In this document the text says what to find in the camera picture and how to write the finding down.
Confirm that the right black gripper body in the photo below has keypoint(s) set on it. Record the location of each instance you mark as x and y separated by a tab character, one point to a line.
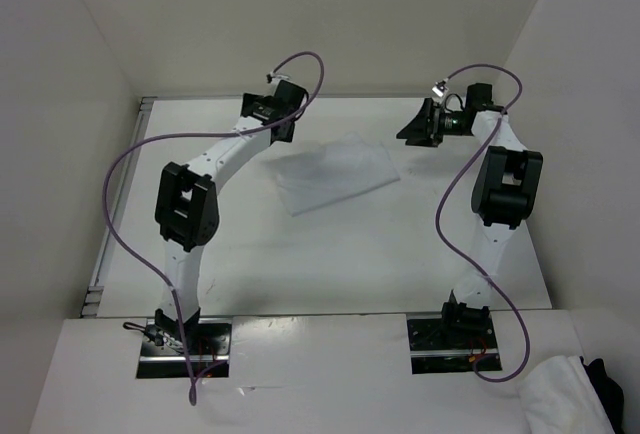
452	124

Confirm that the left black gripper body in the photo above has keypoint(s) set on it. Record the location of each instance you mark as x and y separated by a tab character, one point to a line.
291	133

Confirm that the white skirt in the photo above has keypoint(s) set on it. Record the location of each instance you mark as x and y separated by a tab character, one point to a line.
334	172

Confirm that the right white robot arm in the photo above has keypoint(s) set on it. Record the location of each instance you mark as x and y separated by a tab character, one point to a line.
502	197

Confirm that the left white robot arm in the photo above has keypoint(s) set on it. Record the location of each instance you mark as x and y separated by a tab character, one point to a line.
187	208

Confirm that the white cloth pile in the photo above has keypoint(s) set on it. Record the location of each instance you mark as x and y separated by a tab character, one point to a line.
557	396

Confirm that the black cloth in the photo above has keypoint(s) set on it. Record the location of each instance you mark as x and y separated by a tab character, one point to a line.
609	392

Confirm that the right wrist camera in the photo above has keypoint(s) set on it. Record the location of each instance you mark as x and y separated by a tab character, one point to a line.
440	89

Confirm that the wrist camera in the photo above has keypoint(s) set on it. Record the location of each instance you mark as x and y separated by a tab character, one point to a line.
440	89
276	77

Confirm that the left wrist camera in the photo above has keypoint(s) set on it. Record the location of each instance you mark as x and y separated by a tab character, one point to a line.
276	77

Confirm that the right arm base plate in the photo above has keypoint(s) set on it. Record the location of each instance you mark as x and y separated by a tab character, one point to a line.
437	349

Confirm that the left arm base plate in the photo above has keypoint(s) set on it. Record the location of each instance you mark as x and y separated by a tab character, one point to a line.
162	356

